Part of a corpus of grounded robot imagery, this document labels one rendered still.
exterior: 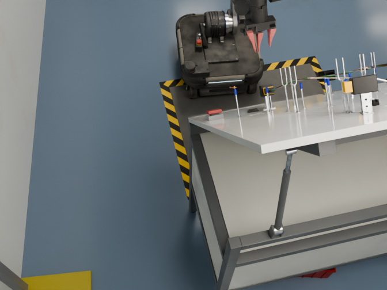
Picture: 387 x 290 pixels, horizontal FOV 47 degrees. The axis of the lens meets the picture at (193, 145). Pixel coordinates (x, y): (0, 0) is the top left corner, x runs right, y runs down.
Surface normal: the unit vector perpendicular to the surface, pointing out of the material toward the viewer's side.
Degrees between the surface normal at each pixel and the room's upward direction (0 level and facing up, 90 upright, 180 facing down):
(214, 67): 0
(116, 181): 0
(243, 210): 0
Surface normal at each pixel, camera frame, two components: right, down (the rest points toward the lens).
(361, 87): -0.17, 0.17
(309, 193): 0.01, -0.52
